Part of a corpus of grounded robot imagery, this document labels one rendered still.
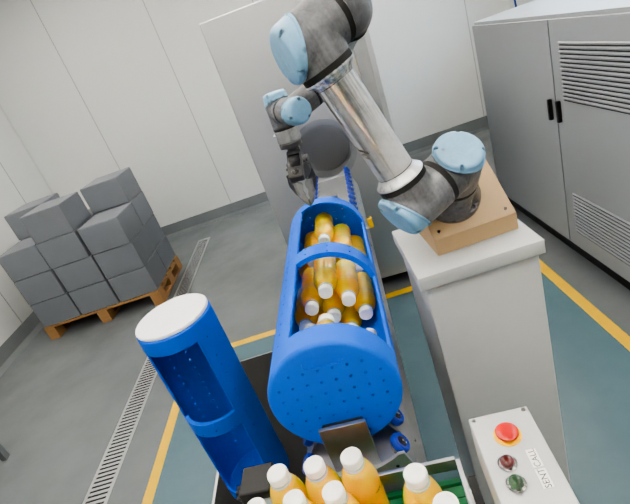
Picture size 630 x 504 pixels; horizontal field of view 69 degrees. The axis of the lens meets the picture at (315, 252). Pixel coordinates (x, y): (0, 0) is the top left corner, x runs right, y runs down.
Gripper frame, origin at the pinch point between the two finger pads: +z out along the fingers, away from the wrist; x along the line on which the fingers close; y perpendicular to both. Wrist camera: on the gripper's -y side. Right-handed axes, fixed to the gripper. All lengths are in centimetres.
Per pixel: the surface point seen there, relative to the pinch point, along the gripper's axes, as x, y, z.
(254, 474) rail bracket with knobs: 20, -74, 29
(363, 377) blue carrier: -7, -68, 16
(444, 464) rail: -18, -79, 31
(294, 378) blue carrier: 6, -68, 12
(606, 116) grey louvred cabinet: -136, 83, 30
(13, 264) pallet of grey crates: 301, 225, 52
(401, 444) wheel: -11, -72, 32
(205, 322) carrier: 49, -5, 30
